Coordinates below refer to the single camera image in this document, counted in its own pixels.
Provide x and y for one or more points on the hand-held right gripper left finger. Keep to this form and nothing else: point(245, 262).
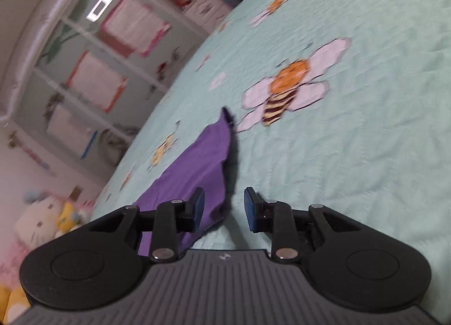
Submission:
point(198, 210)

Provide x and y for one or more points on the bee-print quilted bed cover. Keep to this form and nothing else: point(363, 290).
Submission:
point(352, 134)

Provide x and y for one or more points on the yellow bear plush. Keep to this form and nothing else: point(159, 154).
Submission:
point(12, 305)

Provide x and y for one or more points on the brown wall plate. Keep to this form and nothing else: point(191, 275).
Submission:
point(76, 192)

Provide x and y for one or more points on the grey sliding-door wardrobe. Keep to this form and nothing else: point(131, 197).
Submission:
point(70, 35)

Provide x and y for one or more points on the orange-bordered poster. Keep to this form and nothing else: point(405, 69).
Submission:
point(95, 81)

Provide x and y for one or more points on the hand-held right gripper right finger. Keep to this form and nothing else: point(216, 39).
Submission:
point(251, 210)

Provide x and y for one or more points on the grey rings decal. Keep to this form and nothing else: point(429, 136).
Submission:
point(116, 147)

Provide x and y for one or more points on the pink-bordered poster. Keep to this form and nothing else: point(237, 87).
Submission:
point(134, 25)

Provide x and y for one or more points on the purple t-shirt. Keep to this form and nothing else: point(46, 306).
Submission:
point(201, 162)

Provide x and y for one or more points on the white cat plush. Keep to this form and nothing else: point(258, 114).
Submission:
point(38, 215)

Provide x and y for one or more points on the white drawer cabinet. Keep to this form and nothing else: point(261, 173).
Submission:
point(208, 7)

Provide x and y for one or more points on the blue-bordered poster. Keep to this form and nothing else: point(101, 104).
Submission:
point(68, 131)

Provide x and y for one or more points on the hanging wall ornament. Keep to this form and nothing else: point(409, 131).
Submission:
point(31, 155)

